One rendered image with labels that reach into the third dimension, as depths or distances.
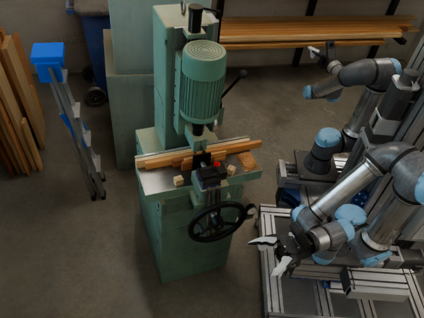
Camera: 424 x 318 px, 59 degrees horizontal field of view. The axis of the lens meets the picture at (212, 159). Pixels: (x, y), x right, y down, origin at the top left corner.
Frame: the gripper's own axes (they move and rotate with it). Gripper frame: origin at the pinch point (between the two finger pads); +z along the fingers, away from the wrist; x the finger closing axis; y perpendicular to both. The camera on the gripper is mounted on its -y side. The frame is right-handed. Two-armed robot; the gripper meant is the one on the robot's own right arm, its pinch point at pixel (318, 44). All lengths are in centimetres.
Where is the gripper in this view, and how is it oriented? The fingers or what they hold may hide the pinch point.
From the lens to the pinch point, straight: 236.0
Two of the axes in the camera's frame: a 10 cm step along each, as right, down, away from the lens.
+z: -2.2, -7.0, 6.8
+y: 0.4, 6.9, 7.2
